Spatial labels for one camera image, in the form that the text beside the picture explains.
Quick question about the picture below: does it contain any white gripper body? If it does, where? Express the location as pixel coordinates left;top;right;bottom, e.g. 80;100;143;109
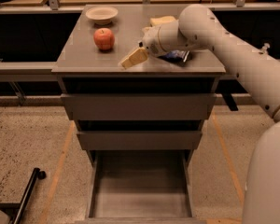
141;20;189;57

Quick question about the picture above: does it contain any red apple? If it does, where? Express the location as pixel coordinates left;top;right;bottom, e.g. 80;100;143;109
93;28;115;50

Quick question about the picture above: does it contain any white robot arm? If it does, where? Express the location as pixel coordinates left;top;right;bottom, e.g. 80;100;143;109
119;4;280;224

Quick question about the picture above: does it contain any grey drawer cabinet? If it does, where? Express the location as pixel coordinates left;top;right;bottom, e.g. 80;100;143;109
52;5;225;161

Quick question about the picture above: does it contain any grey top drawer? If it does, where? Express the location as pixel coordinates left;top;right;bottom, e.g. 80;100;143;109
61;93;216;120

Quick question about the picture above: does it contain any grey middle drawer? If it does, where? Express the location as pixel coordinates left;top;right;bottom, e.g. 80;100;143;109
77;131;202;150

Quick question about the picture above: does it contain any grey open bottom drawer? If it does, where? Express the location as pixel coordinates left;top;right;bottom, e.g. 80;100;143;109
75;150;206;224

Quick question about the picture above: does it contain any yellow sponge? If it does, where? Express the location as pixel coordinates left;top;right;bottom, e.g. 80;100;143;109
150;16;175;26

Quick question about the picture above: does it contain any blue chip bag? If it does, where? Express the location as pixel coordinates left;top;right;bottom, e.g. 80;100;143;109
161;50;191;63

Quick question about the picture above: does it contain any white bowl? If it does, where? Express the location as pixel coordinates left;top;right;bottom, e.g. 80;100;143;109
86;6;119;25

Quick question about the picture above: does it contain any clear sanitizer pump bottle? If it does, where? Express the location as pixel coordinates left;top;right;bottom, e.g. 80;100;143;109
260;43;271;54

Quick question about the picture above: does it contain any black chair leg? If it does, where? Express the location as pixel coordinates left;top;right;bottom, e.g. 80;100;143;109
0;167;47;224

